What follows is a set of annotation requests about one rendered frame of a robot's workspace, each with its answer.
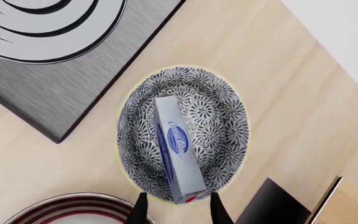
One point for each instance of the cream cheese box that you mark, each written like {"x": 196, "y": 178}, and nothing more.
{"x": 179, "y": 149}

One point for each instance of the black white patterned bowl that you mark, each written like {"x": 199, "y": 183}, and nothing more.
{"x": 216, "y": 121}

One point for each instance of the flat stove plate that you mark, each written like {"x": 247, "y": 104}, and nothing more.
{"x": 51, "y": 60}

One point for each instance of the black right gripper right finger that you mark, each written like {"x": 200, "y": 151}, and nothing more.
{"x": 219, "y": 210}

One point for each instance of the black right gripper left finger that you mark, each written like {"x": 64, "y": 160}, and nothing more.
{"x": 139, "y": 211}

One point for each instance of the white plate with red rings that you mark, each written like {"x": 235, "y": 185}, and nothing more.
{"x": 73, "y": 210}

